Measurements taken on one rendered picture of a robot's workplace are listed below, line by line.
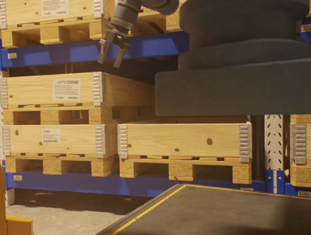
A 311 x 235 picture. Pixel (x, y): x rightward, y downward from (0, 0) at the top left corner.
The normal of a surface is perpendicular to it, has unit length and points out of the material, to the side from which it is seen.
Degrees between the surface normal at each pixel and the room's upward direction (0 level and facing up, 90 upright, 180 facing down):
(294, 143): 90
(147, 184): 90
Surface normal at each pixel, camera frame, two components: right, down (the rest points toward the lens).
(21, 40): 0.96, -0.01
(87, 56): -0.30, 0.05
